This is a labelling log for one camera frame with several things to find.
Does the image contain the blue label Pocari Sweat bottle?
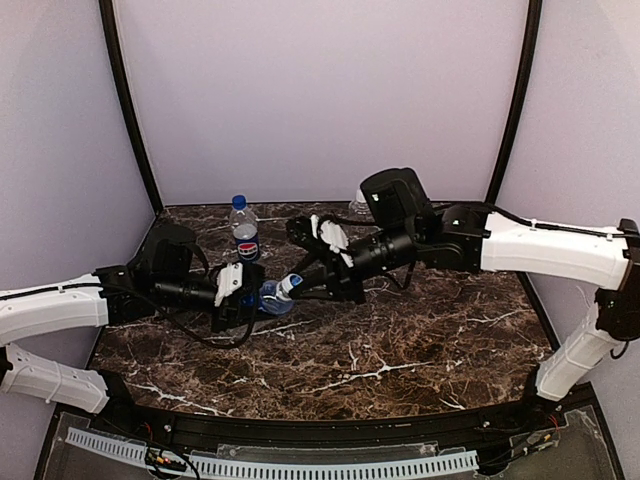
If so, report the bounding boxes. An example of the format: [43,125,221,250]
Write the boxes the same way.
[258,274,295,316]

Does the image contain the Pepsi bottle with blue cap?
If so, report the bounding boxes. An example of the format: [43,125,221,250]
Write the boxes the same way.
[229,195,261,263]

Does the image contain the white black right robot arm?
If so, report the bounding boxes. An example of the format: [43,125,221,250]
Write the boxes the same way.
[286,167,639,403]

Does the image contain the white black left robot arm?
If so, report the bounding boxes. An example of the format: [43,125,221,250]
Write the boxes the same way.
[1,224,264,414]

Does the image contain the clear empty bottle white cap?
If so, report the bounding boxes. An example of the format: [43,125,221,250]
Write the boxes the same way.
[349,188,370,217]

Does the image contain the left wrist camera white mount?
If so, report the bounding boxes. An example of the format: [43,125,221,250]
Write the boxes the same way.
[214,262,244,308]

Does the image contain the white slotted cable duct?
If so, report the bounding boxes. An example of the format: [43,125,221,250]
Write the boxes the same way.
[65,427,479,479]

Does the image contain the black curved front rail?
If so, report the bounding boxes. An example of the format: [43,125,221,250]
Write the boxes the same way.
[94,369,571,457]

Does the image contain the black left corner post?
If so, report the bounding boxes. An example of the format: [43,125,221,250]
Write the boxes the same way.
[98,0,164,215]

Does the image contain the black corner post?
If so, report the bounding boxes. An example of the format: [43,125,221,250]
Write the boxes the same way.
[98,0,164,215]
[485,0,543,204]

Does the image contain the black right corner post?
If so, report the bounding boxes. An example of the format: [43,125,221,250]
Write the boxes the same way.
[485,0,543,204]

